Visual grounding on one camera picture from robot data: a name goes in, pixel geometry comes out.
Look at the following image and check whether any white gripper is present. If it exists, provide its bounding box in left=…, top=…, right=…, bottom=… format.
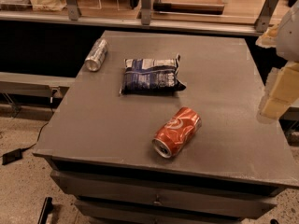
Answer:
left=255, top=0, right=299, bottom=124

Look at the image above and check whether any red coke can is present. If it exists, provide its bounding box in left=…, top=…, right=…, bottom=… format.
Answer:
left=152, top=107, right=202, bottom=159

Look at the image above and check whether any silver soda can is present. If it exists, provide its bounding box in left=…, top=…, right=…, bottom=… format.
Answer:
left=84, top=38, right=109, bottom=72

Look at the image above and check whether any blue chip bag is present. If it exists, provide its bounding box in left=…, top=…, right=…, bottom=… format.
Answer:
left=120, top=54, right=186, bottom=94

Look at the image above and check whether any grey cabinet with drawers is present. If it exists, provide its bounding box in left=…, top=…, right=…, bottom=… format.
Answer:
left=35, top=31, right=299, bottom=224

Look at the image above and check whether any black object on floor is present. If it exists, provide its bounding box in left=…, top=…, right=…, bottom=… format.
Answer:
left=37, top=197, right=53, bottom=224

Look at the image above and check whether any black power adapter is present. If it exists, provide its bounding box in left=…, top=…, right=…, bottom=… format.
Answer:
left=2, top=148, right=22, bottom=165

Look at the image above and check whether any metal bracket right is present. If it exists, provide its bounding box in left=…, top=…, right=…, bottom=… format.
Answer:
left=254, top=0, right=279, bottom=33

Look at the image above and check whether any metal bracket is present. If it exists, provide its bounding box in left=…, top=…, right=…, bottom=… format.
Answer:
left=66, top=0, right=81, bottom=21
left=141, top=0, right=151, bottom=25
left=254, top=0, right=279, bottom=33

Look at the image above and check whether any metal bracket middle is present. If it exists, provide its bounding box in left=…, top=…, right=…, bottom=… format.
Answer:
left=141, top=0, right=151, bottom=25

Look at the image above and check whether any metal bracket left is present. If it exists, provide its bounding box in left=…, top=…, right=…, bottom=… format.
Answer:
left=66, top=0, right=81, bottom=21

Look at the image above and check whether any grey metal bench rail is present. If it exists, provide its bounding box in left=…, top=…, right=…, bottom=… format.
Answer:
left=0, top=72, right=75, bottom=98

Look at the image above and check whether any black cable on floor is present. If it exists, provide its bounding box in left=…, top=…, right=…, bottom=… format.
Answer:
left=20, top=121, right=50, bottom=151

